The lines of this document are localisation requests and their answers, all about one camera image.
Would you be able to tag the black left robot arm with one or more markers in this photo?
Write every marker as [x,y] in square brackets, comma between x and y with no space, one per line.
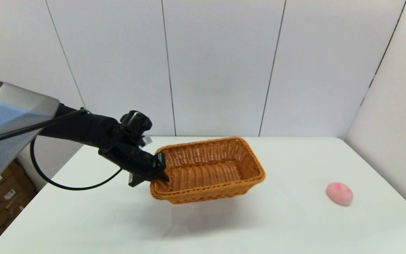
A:
[79,128]

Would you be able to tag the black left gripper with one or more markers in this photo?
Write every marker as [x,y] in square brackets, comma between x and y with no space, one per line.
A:
[129,157]

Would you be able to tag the pink peach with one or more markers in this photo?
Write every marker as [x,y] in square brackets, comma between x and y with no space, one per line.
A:
[339,194]

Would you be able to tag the silver robot shoulder cover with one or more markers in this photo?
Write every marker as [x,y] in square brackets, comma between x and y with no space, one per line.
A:
[5,106]

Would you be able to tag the orange woven wicker basket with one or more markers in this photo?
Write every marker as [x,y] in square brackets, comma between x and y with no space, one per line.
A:
[206,169]

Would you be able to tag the brown cardboard box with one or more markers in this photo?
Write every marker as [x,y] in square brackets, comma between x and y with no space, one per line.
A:
[18,211]
[14,173]
[9,195]

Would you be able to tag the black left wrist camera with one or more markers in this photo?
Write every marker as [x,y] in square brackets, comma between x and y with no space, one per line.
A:
[136,123]

